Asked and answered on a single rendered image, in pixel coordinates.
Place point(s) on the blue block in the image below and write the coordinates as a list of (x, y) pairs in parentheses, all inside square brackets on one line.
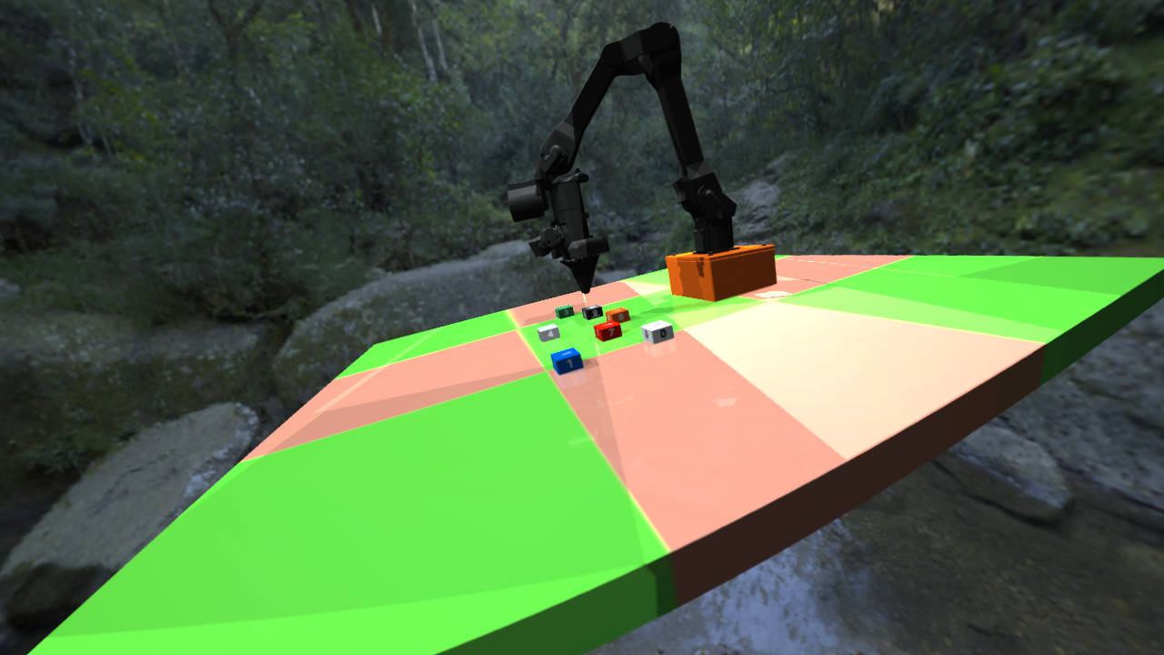
[(566, 361)]

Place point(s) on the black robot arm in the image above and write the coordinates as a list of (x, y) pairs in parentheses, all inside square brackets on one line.
[(655, 52)]

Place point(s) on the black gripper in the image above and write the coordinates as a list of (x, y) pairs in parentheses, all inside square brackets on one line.
[(583, 252)]

